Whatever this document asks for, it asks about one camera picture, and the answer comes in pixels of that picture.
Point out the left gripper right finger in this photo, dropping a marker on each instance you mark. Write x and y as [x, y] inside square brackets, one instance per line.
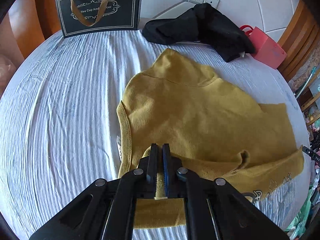
[214, 209]

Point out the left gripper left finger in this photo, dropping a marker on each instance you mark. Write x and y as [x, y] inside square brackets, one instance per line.
[105, 209]

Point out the mustard yellow sweatshirt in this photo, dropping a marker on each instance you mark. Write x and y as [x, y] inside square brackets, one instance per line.
[214, 127]

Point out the white striped bed sheet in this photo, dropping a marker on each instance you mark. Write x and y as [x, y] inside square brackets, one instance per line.
[59, 124]

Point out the red paper gift bag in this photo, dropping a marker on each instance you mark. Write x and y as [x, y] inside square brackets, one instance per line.
[267, 51]

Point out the black garment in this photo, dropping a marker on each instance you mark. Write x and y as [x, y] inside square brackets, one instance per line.
[203, 24]

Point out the black gift bag gold handle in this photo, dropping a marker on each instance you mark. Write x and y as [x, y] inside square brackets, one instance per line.
[79, 17]

